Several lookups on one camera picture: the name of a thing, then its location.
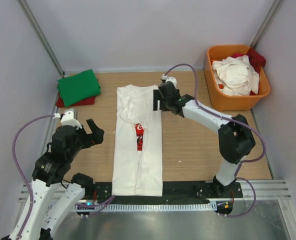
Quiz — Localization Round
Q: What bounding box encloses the white Coca-Cola print t-shirt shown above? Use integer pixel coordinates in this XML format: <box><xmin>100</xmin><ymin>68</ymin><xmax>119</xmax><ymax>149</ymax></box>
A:
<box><xmin>112</xmin><ymin>84</ymin><xmax>163</xmax><ymax>197</ymax></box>

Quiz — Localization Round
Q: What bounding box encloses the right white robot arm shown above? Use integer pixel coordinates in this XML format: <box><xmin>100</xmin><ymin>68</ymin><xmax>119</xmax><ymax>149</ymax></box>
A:
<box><xmin>153</xmin><ymin>81</ymin><xmax>256</xmax><ymax>196</ymax></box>

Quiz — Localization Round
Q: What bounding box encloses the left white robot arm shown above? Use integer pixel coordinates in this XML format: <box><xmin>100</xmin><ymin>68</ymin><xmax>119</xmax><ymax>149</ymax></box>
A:
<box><xmin>4</xmin><ymin>118</ymin><xmax>105</xmax><ymax>240</ymax></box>

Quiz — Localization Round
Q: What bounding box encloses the folded red t-shirt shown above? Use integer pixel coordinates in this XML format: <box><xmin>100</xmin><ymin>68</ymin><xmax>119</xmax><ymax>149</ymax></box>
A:
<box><xmin>55</xmin><ymin>95</ymin><xmax>96</xmax><ymax>108</ymax></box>

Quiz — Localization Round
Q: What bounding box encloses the orange plastic laundry basket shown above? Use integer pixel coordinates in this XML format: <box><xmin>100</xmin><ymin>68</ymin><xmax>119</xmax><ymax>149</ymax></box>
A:
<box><xmin>204</xmin><ymin>44</ymin><xmax>271</xmax><ymax>111</ymax></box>

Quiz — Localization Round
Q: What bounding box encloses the folded green t-shirt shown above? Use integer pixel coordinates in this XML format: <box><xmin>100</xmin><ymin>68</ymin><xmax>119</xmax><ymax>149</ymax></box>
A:
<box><xmin>57</xmin><ymin>69</ymin><xmax>101</xmax><ymax>107</ymax></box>

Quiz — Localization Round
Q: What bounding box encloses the white crumpled t-shirt in basket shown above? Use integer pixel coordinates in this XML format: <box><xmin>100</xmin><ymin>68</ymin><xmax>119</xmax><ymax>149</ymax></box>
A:
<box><xmin>212</xmin><ymin>55</ymin><xmax>260</xmax><ymax>96</ymax></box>

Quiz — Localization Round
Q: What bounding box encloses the dark red garment in basket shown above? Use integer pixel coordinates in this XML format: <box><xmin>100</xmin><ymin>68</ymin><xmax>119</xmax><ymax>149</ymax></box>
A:
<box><xmin>245</xmin><ymin>47</ymin><xmax>266</xmax><ymax>74</ymax></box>

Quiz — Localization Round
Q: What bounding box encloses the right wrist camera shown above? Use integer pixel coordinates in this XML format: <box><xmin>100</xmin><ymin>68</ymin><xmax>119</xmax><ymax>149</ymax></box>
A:
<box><xmin>161</xmin><ymin>75</ymin><xmax>177</xmax><ymax>88</ymax></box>

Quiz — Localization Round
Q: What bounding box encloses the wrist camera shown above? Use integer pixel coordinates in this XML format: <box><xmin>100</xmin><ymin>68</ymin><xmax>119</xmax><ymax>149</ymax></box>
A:
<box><xmin>161</xmin><ymin>75</ymin><xmax>177</xmax><ymax>88</ymax></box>
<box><xmin>60</xmin><ymin>108</ymin><xmax>82</xmax><ymax>129</ymax></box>

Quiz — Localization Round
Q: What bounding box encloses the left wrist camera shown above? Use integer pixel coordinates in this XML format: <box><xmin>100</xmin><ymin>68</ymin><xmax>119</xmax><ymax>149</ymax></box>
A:
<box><xmin>60</xmin><ymin>108</ymin><xmax>82</xmax><ymax>129</ymax></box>

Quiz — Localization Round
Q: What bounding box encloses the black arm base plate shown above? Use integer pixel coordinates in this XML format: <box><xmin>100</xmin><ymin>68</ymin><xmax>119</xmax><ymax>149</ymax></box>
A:
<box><xmin>94</xmin><ymin>180</ymin><xmax>244</xmax><ymax>202</ymax></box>

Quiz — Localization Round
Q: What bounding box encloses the white slotted cable duct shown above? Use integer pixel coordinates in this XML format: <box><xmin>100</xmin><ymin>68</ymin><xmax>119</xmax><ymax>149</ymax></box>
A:
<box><xmin>74</xmin><ymin>202</ymin><xmax>218</xmax><ymax>213</ymax></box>

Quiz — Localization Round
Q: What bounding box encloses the right aluminium corner post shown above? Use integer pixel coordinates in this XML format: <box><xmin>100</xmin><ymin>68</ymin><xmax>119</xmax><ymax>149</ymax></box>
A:
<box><xmin>250</xmin><ymin>0</ymin><xmax>285</xmax><ymax>49</ymax></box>

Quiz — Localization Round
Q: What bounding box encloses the aluminium corner post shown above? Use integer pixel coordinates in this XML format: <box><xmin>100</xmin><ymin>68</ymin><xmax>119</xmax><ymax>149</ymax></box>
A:
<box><xmin>17</xmin><ymin>0</ymin><xmax>65</xmax><ymax>78</ymax></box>
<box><xmin>250</xmin><ymin>0</ymin><xmax>285</xmax><ymax>49</ymax></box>

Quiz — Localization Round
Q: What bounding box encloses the aluminium frame rail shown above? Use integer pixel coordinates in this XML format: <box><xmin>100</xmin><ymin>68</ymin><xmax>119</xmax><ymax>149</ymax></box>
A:
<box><xmin>18</xmin><ymin>178</ymin><xmax>293</xmax><ymax>203</ymax></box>

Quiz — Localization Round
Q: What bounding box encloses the left aluminium corner post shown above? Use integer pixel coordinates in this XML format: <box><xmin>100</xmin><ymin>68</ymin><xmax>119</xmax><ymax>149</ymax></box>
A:
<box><xmin>17</xmin><ymin>0</ymin><xmax>65</xmax><ymax>78</ymax></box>

